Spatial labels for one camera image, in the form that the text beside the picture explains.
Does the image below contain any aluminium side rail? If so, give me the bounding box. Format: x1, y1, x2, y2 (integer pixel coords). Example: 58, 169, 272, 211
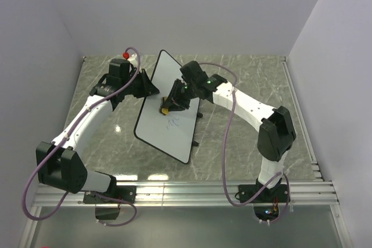
280, 56, 324, 182

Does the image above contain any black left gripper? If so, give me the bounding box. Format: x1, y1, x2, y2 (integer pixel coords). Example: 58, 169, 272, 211
123, 69, 160, 99

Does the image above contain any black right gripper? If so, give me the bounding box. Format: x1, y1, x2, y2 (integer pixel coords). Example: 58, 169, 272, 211
162, 80, 198, 113

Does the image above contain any yellow bone-shaped eraser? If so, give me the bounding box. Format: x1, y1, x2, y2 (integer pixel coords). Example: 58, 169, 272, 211
159, 97, 169, 116

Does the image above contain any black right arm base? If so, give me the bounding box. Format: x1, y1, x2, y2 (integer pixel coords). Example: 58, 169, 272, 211
235, 180, 291, 223

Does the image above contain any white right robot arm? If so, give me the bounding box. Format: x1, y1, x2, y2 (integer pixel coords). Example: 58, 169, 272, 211
159, 61, 296, 202

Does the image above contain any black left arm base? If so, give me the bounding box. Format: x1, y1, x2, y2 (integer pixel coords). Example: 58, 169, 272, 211
83, 185, 137, 227

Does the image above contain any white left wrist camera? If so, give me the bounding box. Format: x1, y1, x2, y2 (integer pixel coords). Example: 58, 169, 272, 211
127, 53, 138, 66

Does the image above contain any white whiteboard black frame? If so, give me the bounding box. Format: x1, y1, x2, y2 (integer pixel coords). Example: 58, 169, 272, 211
134, 50, 200, 164

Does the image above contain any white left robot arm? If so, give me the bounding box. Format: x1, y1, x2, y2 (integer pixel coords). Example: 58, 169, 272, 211
36, 53, 160, 203

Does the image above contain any aluminium mounting rail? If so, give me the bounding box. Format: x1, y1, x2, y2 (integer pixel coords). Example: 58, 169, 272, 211
32, 181, 339, 207

